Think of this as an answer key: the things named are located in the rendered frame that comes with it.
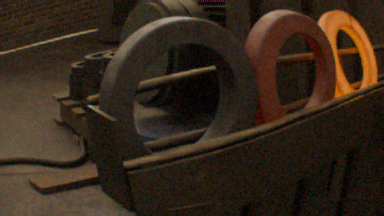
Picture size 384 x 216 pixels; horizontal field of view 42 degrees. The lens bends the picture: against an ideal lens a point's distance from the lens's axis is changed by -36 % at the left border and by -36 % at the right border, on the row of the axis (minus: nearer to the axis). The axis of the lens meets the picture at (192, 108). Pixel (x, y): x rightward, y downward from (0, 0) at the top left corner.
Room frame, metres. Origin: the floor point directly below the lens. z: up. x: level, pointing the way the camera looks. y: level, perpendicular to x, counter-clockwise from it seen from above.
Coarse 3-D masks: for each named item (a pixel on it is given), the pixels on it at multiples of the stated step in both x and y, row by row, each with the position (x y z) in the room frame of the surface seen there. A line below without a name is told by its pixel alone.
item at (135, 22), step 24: (144, 0) 2.26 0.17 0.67; (168, 0) 2.18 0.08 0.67; (192, 0) 2.25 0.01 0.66; (216, 0) 2.25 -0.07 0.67; (144, 24) 2.21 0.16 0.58; (192, 48) 2.09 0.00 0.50; (168, 72) 2.08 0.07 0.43; (144, 96) 2.18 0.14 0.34; (168, 96) 2.11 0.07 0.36; (192, 96) 2.20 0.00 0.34; (216, 96) 2.29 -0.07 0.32
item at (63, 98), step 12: (96, 60) 2.78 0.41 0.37; (108, 60) 2.57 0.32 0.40; (72, 72) 3.00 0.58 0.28; (84, 72) 2.81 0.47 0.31; (96, 72) 2.77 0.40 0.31; (72, 84) 2.99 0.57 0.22; (84, 84) 2.79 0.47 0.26; (96, 84) 2.77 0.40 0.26; (60, 96) 3.08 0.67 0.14; (72, 96) 2.99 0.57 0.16; (84, 96) 2.82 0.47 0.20; (60, 108) 3.14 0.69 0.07; (72, 108) 2.91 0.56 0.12; (84, 108) 2.79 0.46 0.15; (60, 120) 3.07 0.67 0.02; (72, 120) 2.93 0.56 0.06; (84, 120) 2.63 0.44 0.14; (84, 132) 2.77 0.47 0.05
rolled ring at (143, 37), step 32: (160, 32) 0.71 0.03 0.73; (192, 32) 0.73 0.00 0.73; (224, 32) 0.75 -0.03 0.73; (128, 64) 0.69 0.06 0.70; (224, 64) 0.76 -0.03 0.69; (128, 96) 0.69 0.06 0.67; (224, 96) 0.78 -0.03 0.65; (256, 96) 0.78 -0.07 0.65; (128, 128) 0.69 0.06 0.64; (224, 128) 0.76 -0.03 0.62
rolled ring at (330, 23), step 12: (336, 12) 0.96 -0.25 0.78; (324, 24) 0.93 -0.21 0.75; (336, 24) 0.95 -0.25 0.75; (348, 24) 0.98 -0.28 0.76; (336, 36) 0.94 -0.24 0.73; (360, 36) 0.99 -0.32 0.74; (360, 48) 1.00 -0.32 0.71; (336, 60) 0.91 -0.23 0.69; (372, 60) 0.99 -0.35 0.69; (372, 72) 0.98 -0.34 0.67; (336, 84) 0.90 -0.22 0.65; (348, 84) 0.92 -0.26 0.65; (336, 96) 0.92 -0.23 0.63; (360, 96) 0.93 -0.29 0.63
